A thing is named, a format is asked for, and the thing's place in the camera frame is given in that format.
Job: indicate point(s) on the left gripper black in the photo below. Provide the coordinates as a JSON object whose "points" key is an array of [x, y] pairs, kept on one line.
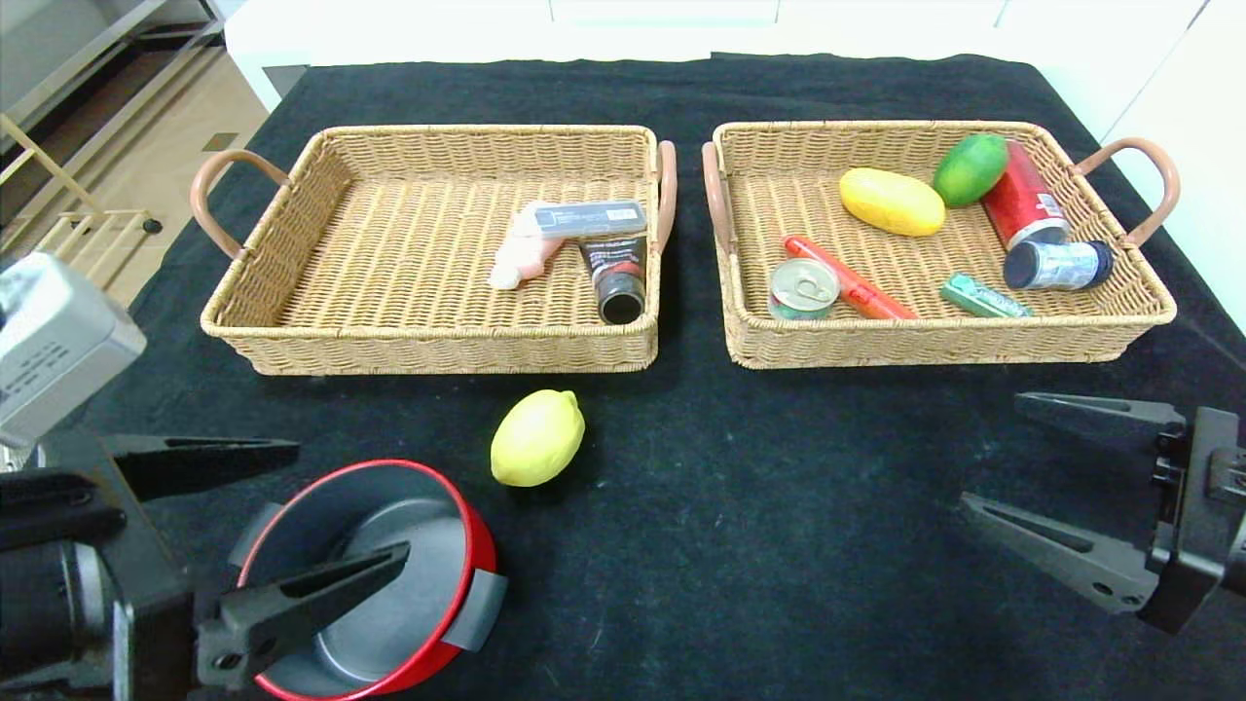
{"points": [[146, 574]]}

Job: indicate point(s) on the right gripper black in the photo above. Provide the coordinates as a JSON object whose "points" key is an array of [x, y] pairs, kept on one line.
{"points": [[1190, 516]]}

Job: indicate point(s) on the red pot black interior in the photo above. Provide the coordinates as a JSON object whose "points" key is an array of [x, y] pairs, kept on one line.
{"points": [[458, 545]]}

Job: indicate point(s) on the orange sausage stick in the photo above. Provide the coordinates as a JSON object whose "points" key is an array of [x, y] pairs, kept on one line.
{"points": [[857, 282]]}

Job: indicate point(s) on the yellow lemon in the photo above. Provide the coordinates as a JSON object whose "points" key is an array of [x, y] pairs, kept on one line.
{"points": [[535, 440]]}

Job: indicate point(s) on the yellow mango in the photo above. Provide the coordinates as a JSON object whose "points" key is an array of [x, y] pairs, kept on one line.
{"points": [[891, 200]]}

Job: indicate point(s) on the small silver tin can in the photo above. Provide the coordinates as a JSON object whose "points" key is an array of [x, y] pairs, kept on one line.
{"points": [[804, 284]]}

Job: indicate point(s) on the clear plastic razor case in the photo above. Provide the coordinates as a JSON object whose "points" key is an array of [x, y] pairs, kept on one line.
{"points": [[589, 219]]}

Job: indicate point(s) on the rectangular wicker basket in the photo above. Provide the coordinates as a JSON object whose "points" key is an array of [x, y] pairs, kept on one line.
{"points": [[389, 251], [876, 146]]}

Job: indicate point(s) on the green chewing gum pack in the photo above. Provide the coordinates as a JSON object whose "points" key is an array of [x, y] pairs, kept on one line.
{"points": [[983, 297]]}

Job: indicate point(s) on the red drink can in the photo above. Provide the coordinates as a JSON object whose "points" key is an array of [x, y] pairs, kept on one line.
{"points": [[1017, 198]]}

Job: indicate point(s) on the green oval fruit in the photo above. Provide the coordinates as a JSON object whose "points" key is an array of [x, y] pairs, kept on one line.
{"points": [[969, 170]]}

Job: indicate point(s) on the yellow wooden rack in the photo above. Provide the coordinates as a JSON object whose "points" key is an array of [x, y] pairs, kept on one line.
{"points": [[68, 234]]}

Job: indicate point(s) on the pink lotion bottle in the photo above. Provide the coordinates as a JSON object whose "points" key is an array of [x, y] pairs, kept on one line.
{"points": [[521, 258]]}

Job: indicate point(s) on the black cosmetic tube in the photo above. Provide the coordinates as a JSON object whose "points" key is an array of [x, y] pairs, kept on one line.
{"points": [[615, 271]]}

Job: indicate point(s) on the grey metal shelf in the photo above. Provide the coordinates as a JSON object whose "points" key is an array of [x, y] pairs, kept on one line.
{"points": [[88, 58]]}

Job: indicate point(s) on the black tablecloth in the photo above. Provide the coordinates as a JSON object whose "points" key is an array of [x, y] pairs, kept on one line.
{"points": [[623, 92]]}

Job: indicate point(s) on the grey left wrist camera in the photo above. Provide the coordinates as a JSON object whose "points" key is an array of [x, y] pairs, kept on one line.
{"points": [[58, 350]]}

